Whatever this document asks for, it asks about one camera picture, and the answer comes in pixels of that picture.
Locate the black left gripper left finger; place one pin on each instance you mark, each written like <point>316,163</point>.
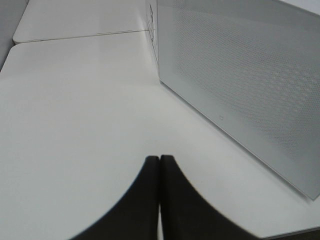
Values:
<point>135,216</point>

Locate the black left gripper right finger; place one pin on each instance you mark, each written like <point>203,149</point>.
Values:
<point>186,215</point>

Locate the white microwave oven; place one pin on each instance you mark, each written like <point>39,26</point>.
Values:
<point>151,25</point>

